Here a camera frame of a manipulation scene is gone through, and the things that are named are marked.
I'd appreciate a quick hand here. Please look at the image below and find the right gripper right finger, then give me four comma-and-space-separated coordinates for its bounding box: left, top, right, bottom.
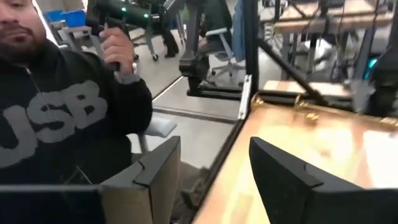
249, 136, 398, 224

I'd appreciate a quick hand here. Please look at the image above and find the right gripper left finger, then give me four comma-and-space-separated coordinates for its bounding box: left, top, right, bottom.
0, 136, 182, 224

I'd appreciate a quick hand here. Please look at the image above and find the short gold candlestick holder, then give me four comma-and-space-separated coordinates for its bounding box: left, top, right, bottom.
251, 93, 309, 110

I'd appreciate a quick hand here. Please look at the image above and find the grey stool seat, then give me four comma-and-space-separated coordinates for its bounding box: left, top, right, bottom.
136, 117, 178, 155

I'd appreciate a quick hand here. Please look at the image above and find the person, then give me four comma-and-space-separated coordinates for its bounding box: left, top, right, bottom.
198, 0, 234, 55
0, 0, 154, 187
160, 6, 180, 59

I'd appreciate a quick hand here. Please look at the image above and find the black neighbouring rig stand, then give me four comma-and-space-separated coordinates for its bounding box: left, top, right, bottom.
178, 0, 245, 101

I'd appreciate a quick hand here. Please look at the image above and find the person's hand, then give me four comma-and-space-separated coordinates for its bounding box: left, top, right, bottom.
98, 23, 137, 75

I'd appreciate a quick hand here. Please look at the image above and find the white office chair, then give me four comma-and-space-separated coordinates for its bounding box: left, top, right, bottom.
203, 27, 246, 86

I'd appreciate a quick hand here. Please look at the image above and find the blue hanging cloth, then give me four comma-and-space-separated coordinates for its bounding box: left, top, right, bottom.
231, 0, 246, 63

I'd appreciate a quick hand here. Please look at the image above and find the wooden background table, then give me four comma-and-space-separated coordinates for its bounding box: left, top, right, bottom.
273, 0, 396, 82

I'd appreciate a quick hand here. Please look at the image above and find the silver frame bracket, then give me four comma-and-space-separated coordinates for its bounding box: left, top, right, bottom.
238, 74, 253, 121

